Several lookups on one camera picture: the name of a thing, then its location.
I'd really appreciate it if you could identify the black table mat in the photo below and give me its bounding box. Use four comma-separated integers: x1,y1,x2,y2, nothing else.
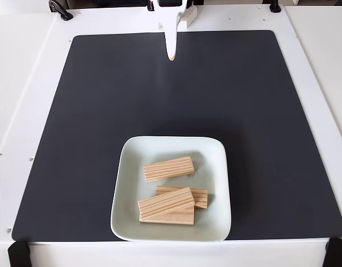
11,29,342,242

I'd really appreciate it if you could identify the white square plate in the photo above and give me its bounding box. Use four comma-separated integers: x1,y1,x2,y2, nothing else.
110,135,232,242

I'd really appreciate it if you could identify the grooved wooden block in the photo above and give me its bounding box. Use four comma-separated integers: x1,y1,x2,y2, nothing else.
137,187,195,221
139,205,195,225
156,185,209,209
143,156,195,184

